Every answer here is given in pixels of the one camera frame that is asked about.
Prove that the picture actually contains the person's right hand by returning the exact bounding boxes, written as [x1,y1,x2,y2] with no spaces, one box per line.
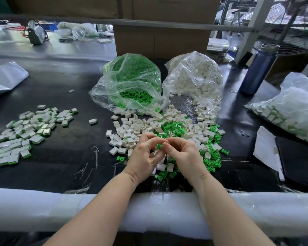
[162,137,209,188]

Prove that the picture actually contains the clear bag of green inserts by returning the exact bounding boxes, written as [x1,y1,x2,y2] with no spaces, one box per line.
[89,52,168,116]

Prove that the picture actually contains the person's left hand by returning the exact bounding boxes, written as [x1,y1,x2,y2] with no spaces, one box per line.
[123,132,168,184]

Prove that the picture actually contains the wire fan guard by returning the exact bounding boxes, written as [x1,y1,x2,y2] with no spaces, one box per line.
[254,0,308,57]

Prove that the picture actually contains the crumpled clear plastic bags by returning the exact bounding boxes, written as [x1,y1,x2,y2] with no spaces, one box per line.
[71,22,100,41]

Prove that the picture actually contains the clear bag of white housings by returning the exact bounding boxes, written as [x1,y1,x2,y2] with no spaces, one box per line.
[162,51,224,120]

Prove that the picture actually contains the pile of white plastic housings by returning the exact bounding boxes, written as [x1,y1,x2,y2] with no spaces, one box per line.
[106,94,226,177]

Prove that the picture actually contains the person's left forearm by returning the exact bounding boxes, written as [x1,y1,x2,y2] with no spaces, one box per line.
[43,172,139,246]

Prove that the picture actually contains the black notebook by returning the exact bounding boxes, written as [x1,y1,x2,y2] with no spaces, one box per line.
[275,136,308,191]

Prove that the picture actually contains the grey device with wires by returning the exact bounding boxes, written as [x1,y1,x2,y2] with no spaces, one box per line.
[27,20,48,46]

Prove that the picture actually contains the person's right forearm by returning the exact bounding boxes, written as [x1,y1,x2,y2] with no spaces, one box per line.
[185,174,276,246]

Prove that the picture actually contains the white metal post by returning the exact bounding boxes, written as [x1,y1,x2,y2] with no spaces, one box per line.
[234,0,275,65]

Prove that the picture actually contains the white plastic tube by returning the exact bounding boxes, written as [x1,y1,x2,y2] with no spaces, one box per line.
[57,21,76,31]

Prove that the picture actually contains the pile of green plastic inserts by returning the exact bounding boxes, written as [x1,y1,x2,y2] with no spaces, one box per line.
[115,107,229,182]

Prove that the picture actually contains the empty clear plastic bag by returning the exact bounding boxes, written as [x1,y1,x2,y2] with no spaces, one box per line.
[0,61,29,98]

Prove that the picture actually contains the pile of assembled white-green pieces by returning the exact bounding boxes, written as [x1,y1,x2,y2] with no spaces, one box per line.
[0,105,79,177]

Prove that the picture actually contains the stack of clear packets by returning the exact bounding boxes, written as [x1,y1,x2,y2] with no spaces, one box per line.
[206,38,238,62]

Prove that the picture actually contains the clear bag of assembled pieces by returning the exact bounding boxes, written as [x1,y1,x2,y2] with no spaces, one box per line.
[243,72,308,147]

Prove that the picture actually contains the large brown cardboard box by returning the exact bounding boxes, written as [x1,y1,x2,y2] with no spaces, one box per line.
[112,0,222,59]

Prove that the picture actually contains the white foam edge padding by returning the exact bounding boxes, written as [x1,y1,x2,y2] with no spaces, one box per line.
[0,187,308,240]

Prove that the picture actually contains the dark blue water bottle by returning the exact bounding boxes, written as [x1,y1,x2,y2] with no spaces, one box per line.
[238,44,280,95]

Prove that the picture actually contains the white paper sheet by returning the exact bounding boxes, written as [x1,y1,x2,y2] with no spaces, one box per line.
[253,126,286,182]

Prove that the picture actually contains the grey metal crossbar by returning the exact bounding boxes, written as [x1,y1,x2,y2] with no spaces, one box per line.
[0,13,255,33]

